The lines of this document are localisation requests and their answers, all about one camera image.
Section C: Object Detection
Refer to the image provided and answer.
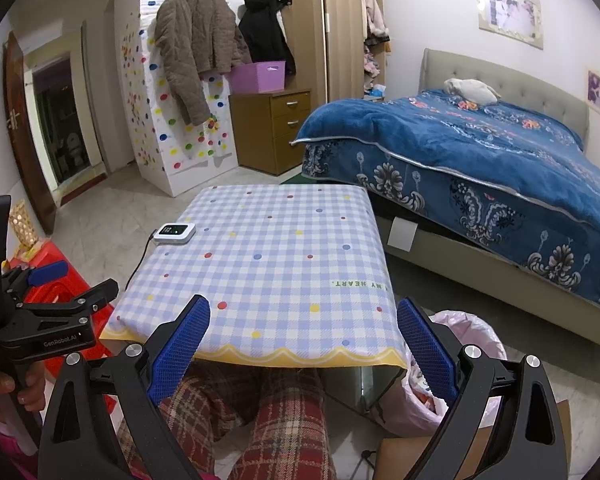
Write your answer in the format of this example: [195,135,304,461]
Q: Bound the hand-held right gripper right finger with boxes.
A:
[396,297,571,480]

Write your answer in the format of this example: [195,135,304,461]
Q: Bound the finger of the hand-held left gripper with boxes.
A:
[2,259,68,307]
[20,279,120,332]

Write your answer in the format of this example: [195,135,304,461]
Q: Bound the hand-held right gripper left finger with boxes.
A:
[37,294,212,480]

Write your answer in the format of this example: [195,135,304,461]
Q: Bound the trash bin with pink bag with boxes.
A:
[370,310,508,436]

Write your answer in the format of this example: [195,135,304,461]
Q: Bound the person's left forearm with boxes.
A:
[0,412,41,480]

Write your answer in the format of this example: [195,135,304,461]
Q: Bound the red plastic stool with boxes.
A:
[2,239,118,418]

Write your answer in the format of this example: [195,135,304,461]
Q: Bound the gold patterned paper bag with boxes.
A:
[8,200,41,251]

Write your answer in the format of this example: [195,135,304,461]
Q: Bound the beige upholstered bed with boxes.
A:
[300,48,600,361]

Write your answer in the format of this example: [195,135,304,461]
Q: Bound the cardboard box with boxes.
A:
[375,400,573,480]

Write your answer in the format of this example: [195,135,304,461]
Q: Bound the brown wooden door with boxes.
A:
[2,30,56,236]

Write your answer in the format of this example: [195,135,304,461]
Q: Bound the white electronic device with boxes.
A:
[153,222,197,246]

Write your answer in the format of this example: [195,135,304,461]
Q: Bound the white tag on bed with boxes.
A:
[387,217,417,252]

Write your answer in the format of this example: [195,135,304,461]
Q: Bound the plaid pajama pants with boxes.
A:
[115,365,338,480]

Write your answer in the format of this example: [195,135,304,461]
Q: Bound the table with checked tablecloth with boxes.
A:
[100,185,410,413]

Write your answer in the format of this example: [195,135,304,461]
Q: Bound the white dotted cabinet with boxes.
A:
[120,0,238,198]

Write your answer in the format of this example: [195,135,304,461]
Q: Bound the blue floral blanket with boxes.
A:
[290,87,600,316]

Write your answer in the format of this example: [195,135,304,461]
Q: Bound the wooden drawer cabinet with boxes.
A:
[228,89,313,177]

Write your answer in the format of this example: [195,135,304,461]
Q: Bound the white plush toy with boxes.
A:
[442,78,502,107]

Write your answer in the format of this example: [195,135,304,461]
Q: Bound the brown quilted jacket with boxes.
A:
[153,0,246,126]

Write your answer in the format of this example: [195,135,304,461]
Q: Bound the purple storage basket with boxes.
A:
[228,60,287,95]

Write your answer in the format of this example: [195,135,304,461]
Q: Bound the black jacket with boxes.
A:
[237,0,297,76]

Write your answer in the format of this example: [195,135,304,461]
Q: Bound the pink clothes in wardrobe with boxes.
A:
[360,0,392,96]

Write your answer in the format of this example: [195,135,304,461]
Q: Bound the wooden wardrobe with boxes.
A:
[257,0,386,108]

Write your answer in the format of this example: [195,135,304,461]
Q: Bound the black cable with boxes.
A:
[125,230,158,291]

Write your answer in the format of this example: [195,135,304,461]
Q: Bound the large framed wall picture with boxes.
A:
[475,0,543,51]

